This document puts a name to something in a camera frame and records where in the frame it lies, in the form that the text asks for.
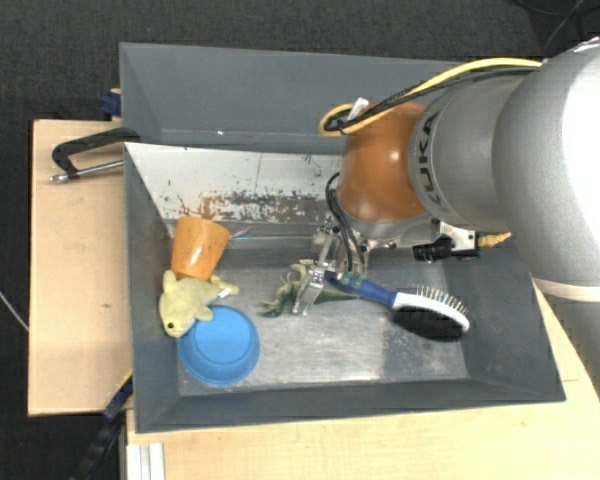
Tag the pale wood flat board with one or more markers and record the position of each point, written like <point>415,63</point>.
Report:
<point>75,293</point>

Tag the black cylinder on white bracket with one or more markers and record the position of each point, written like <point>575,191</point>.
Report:
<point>437,250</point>

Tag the yellow-green plush fish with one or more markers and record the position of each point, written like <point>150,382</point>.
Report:
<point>182,305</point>

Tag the blue plastic bowl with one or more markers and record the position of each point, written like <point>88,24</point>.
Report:
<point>222,350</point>

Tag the green toy dinosaur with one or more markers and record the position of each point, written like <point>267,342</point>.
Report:
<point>282,295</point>

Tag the grey metal bin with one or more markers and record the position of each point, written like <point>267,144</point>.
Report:
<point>330,358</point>

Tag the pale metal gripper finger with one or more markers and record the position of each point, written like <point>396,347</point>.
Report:
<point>314,288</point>
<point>301,293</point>

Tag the orange plastic cup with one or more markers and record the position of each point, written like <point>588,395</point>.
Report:
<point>197,250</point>

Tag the blue and white brush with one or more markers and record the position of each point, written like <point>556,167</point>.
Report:
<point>425,313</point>

